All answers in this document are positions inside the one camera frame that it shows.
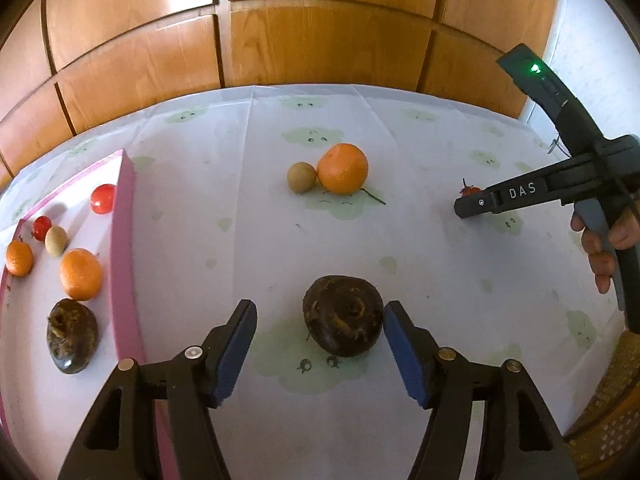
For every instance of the brown kiwi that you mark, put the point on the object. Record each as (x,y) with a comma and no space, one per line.
(301,177)

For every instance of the medium orange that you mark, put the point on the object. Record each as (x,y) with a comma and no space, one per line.
(81,274)

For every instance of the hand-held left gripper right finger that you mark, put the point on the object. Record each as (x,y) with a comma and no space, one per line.
(402,355)

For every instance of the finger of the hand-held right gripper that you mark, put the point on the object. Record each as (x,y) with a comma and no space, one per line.
(520,192)

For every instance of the white printed tablecloth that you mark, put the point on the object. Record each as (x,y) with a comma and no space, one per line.
(450,285)

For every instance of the person's right hand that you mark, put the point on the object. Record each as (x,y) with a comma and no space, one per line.
(597,262)

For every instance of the pink tray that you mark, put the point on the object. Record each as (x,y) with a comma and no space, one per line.
(125,270)

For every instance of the tan longan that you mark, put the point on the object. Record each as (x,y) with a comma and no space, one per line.
(56,240)

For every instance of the wicker chair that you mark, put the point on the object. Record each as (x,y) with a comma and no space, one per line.
(610,420)

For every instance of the thin dark twig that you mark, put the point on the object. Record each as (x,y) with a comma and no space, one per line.
(374,196)

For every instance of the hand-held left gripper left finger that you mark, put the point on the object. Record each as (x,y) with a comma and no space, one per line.
(235,355)

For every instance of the large orange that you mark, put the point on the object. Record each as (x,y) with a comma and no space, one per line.
(343,169)

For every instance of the dark brown beetroot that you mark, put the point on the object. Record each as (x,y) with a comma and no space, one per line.
(71,332)
(342,320)

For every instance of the small red tomato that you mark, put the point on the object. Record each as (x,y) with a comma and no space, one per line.
(41,228)
(470,191)

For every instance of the small orange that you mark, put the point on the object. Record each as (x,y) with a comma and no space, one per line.
(19,258)

